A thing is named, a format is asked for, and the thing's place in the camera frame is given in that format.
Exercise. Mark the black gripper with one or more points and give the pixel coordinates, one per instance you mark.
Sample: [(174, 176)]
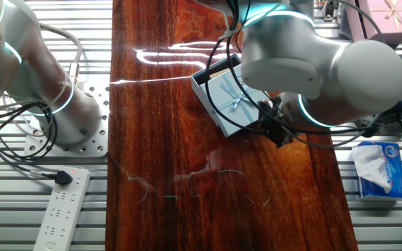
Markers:
[(274, 118)]

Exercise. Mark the light blue ribboned box casing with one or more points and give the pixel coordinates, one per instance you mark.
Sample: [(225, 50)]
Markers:
[(227, 115)]

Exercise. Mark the white inner gift box tray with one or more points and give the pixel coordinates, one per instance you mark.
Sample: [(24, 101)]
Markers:
[(197, 87)]

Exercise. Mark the blue tissue box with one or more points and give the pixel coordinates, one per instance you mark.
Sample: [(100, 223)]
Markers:
[(396, 174)]

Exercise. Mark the pink gift box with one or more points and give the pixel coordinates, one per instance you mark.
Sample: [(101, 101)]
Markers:
[(382, 21)]

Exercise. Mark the black clamp base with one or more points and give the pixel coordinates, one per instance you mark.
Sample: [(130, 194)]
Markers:
[(401, 116)]

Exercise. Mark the aluminium robot mounting plate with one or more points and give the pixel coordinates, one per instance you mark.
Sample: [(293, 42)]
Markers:
[(96, 139)]

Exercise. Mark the black power plug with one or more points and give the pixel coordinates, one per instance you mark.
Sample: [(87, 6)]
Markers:
[(63, 178)]

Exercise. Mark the white power strip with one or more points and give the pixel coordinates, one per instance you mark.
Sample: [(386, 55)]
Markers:
[(61, 212)]

